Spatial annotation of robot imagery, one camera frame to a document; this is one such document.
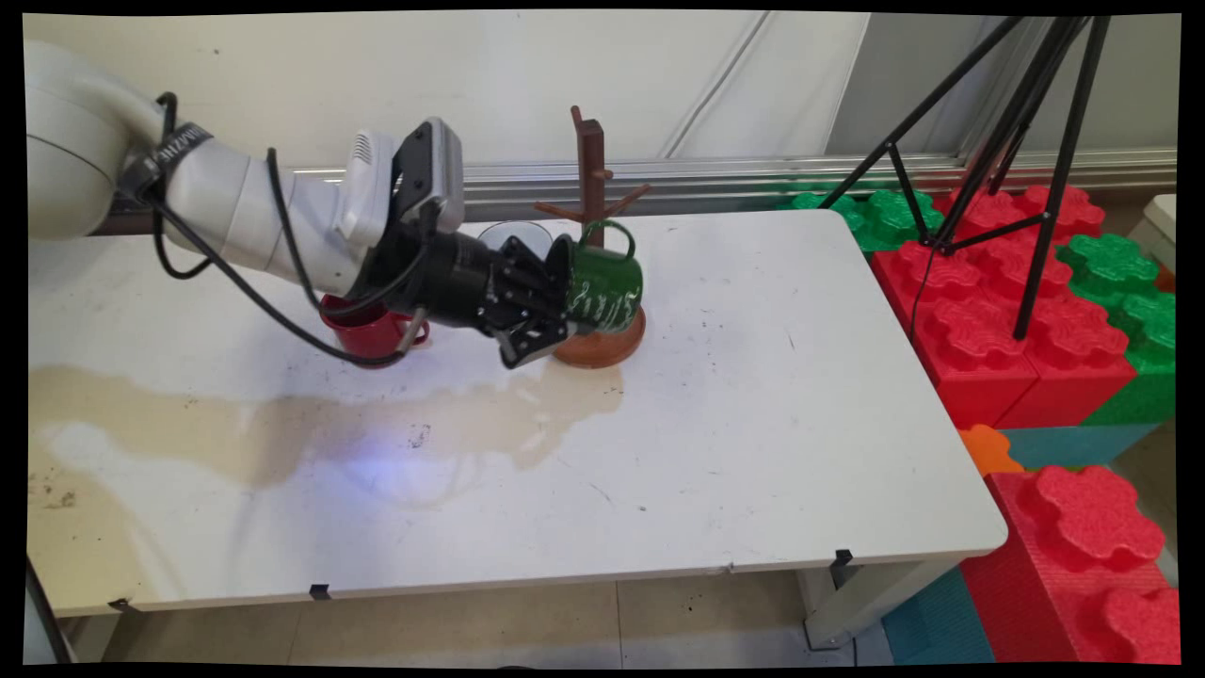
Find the teal foam block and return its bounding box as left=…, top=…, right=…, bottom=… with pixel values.
left=998, top=423, right=1165, bottom=471

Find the red ceramic mug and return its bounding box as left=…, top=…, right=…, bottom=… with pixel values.
left=319, top=293, right=432, bottom=369

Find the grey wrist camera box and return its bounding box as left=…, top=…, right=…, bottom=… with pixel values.
left=337, top=117, right=466, bottom=248

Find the orange foam piece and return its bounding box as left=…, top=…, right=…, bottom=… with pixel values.
left=957, top=424, right=1026, bottom=478

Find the thin black tripod cable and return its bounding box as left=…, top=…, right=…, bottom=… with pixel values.
left=908, top=245, right=935, bottom=342

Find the green enamel mug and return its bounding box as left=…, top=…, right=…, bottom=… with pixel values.
left=548, top=219, right=647, bottom=336

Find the white table leg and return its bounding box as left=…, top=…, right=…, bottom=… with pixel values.
left=798, top=556, right=963, bottom=652

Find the black tripod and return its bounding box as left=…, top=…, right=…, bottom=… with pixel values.
left=817, top=15, right=1112, bottom=342

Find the green foam block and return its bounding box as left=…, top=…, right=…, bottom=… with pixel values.
left=789, top=188, right=946, bottom=255
left=1055, top=233, right=1178, bottom=428

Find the white box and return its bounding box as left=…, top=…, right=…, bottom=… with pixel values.
left=1126, top=194, right=1179, bottom=276

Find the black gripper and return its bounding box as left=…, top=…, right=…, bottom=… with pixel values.
left=384, top=229, right=572, bottom=370

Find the aluminium wall rail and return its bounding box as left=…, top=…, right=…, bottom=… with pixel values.
left=89, top=149, right=1178, bottom=238

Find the large red foam block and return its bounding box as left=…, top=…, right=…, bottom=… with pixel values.
left=870, top=185, right=1138, bottom=431

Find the brown wooden mug tree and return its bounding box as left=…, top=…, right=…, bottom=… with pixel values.
left=534, top=105, right=653, bottom=369

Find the white enamel mug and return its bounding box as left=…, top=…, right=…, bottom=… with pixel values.
left=476, top=218, right=558, bottom=257

